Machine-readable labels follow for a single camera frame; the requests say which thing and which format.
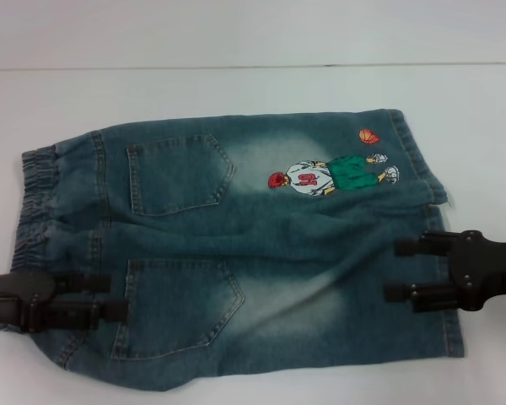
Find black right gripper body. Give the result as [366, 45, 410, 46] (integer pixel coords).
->
[449, 229, 506, 314]

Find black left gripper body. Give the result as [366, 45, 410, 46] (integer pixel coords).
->
[0, 273, 57, 327]

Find blue denim shorts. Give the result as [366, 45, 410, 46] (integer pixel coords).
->
[0, 108, 467, 387]

